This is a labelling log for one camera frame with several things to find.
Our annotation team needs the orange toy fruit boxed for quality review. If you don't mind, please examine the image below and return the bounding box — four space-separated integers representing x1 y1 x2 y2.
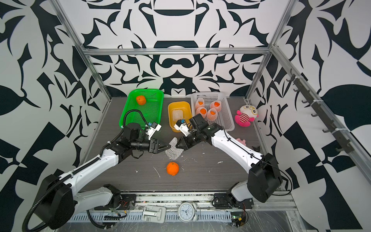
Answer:
136 95 146 105

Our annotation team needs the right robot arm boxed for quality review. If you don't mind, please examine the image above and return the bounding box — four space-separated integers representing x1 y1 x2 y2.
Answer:
174 114 283 203

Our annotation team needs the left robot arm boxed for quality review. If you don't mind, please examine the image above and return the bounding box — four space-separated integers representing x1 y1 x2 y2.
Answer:
22 122 170 232

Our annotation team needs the white perforated plastic basket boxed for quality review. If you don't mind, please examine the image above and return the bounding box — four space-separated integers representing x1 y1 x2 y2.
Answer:
190 92 235 131

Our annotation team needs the green plastic basket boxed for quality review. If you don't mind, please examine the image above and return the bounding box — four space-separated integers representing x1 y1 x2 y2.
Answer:
119 89 164 127

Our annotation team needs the yellow plastic tray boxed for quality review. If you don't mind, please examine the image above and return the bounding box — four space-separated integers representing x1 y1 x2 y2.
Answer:
168 101 192 132

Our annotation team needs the small pink plush toy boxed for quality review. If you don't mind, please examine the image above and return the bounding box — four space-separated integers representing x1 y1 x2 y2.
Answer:
236 138 246 146

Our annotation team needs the pink white plush toy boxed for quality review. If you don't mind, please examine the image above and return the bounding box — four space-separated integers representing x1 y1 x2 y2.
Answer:
234 104 259 127

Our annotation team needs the small black toy figure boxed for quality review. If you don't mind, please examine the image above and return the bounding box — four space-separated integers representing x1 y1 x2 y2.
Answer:
252 146 260 152

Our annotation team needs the white analog clock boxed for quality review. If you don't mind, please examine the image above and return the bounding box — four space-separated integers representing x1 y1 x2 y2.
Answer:
178 202 198 223

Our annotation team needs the small green circuit board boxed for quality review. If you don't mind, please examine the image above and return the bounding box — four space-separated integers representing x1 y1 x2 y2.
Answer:
231 211 249 228

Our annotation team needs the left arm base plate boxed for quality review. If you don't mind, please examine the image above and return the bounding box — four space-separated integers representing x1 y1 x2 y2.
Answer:
94 193 137 210

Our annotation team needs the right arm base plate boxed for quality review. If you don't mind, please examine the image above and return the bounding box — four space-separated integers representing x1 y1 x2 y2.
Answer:
211 193 254 209

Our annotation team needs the left black corrugated cable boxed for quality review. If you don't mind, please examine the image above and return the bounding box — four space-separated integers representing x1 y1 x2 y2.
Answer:
22 109 149 232

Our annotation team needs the black hook rail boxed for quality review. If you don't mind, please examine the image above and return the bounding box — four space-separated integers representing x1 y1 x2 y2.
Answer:
287 69 356 154

